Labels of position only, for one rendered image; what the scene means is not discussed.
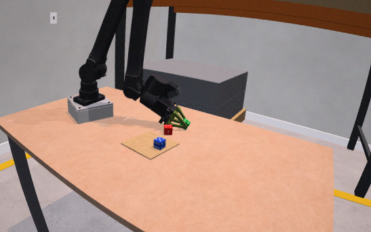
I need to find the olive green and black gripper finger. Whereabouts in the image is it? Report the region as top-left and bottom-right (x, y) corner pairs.
(172, 106), (186, 124)
(165, 111), (187, 129)

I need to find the blue die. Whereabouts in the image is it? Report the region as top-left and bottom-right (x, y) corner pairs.
(153, 137), (166, 150)

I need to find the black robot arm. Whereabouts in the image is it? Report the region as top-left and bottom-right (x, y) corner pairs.
(73, 0), (181, 113)

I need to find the tan flat mat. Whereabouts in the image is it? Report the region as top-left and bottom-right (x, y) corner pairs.
(121, 131), (180, 160)

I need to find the green die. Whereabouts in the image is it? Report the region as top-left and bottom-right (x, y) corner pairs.
(183, 118), (191, 127)

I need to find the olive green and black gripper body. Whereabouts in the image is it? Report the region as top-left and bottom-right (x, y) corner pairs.
(151, 99), (178, 125)

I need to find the red die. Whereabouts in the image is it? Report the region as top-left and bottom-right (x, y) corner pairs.
(163, 125), (172, 135)

